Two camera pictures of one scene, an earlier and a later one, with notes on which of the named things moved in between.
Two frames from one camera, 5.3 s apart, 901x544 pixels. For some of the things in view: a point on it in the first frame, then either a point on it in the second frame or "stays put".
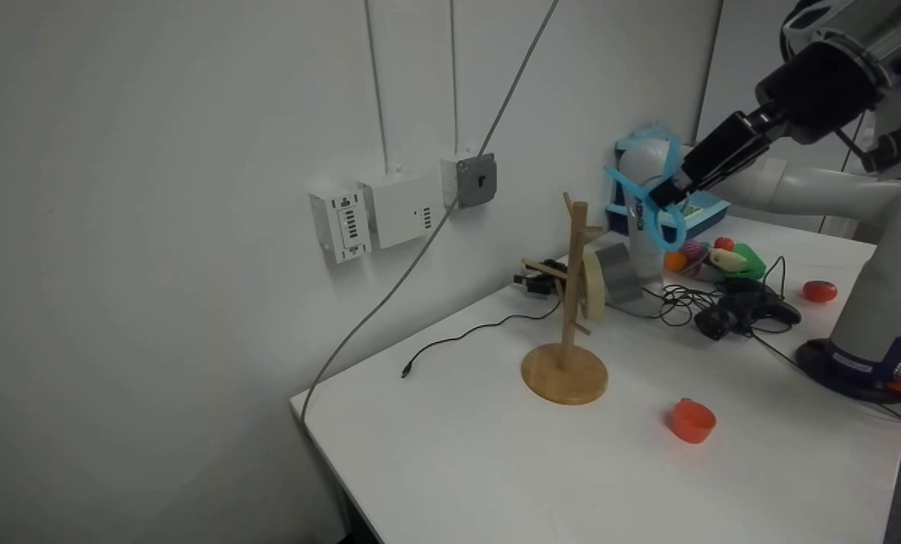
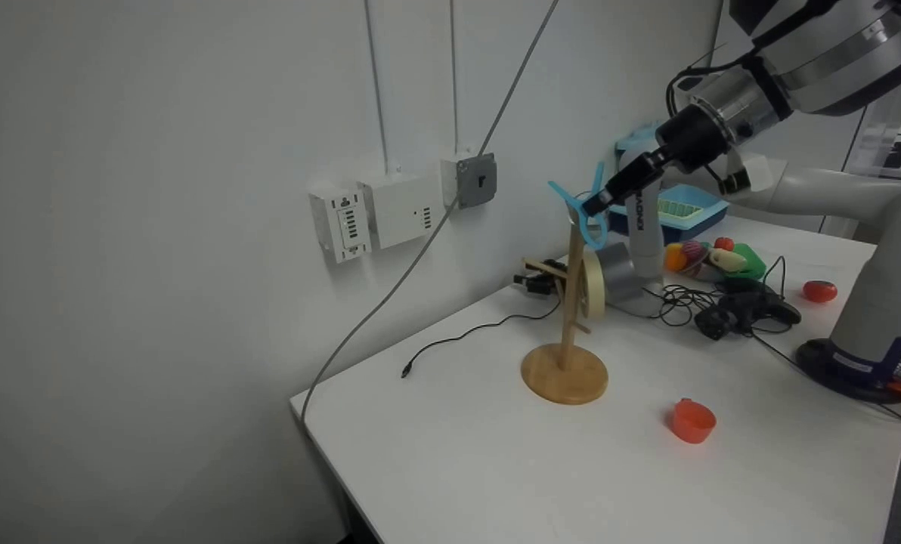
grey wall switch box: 475,179 stays put
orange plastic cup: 691,420 stays put
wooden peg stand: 570,372 stays put
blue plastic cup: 642,160 to 593,227
